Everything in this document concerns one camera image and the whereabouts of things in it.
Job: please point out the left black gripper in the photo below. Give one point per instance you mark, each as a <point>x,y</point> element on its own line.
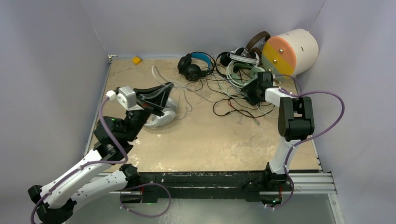
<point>155,103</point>

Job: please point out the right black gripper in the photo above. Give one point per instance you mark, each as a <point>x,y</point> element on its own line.
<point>253,100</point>

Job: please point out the white grey headphones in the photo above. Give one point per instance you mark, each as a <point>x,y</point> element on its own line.
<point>169,111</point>

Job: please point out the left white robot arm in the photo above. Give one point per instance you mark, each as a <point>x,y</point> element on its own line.
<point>104,168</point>

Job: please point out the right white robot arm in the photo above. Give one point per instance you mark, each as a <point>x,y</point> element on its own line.
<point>295,117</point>

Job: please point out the mint green headphones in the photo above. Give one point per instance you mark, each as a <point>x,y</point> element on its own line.
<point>241,74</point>

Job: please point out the brown headphones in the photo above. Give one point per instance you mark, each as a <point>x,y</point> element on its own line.
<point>255,45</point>

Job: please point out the white black headphones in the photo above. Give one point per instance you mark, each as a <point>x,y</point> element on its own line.
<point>241,56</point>

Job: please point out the small black on-ear headphones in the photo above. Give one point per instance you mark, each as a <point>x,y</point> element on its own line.
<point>222,60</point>

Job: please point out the black blue headphones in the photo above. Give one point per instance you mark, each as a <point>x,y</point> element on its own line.
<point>192,72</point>

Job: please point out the small yellow block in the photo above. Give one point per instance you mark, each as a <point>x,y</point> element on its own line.
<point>136,60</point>

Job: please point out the round pastel drawer cabinet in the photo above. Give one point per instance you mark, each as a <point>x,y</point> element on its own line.
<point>289,54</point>

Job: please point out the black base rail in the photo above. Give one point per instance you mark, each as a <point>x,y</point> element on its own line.
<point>250,186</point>

